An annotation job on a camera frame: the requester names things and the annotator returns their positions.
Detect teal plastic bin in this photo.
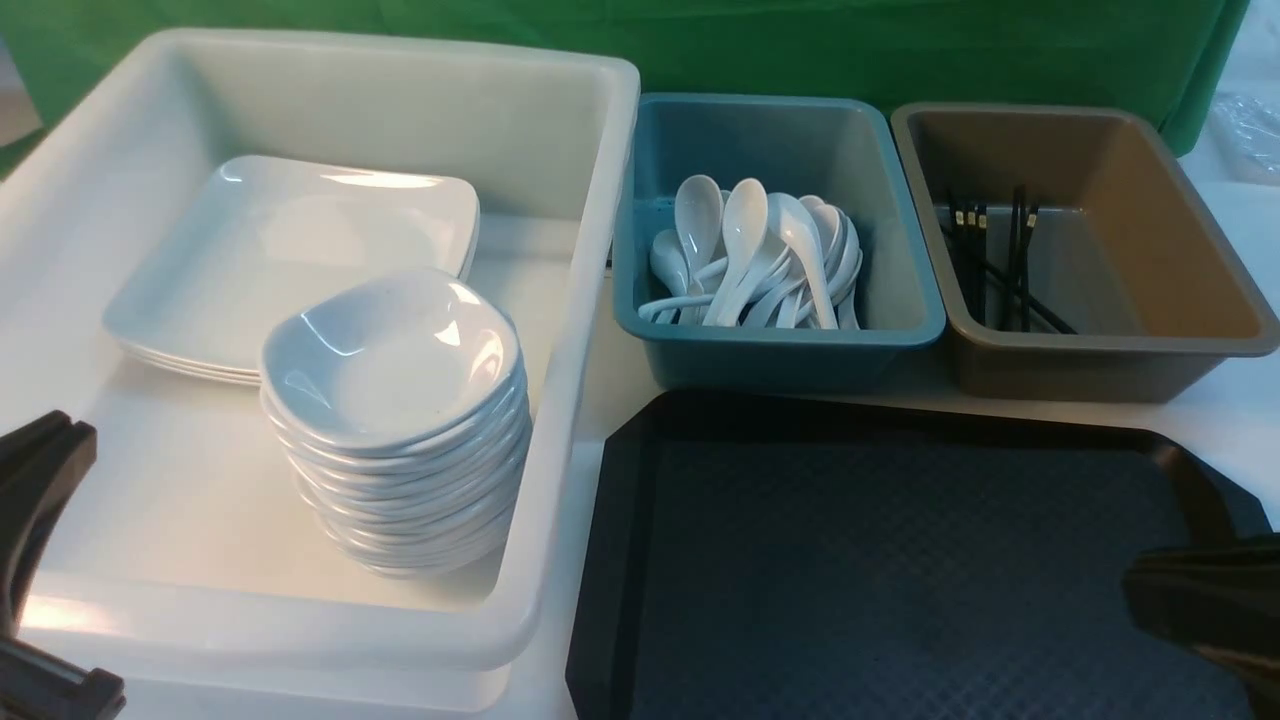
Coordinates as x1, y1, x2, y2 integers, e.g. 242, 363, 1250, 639
612, 94, 947, 395

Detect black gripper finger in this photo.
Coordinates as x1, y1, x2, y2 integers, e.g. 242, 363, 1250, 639
1, 641, 127, 719

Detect large white plastic tub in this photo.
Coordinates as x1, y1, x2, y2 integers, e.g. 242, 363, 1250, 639
3, 29, 640, 719

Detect black chopsticks in bin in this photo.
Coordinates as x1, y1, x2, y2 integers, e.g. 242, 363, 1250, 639
938, 184, 1079, 336

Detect brown plastic bin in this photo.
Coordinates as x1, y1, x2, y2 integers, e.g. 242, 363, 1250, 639
891, 102, 1277, 404

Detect pile of white spoons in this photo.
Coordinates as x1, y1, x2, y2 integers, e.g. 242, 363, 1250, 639
637, 174, 865, 331

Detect stack of white square plates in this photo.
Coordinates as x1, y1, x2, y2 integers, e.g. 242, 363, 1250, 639
102, 155, 481, 386

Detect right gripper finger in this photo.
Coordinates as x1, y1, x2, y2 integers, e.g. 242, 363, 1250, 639
1123, 532, 1279, 716

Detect black serving tray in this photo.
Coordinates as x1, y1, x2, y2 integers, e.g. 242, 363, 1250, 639
564, 389, 1277, 719

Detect stack of white bowls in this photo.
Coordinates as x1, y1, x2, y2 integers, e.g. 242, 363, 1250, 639
259, 268, 534, 578

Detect green backdrop cloth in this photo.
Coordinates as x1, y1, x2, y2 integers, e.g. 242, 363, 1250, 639
3, 1, 1248, 192

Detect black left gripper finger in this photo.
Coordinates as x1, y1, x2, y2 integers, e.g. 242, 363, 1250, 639
1, 410, 97, 639

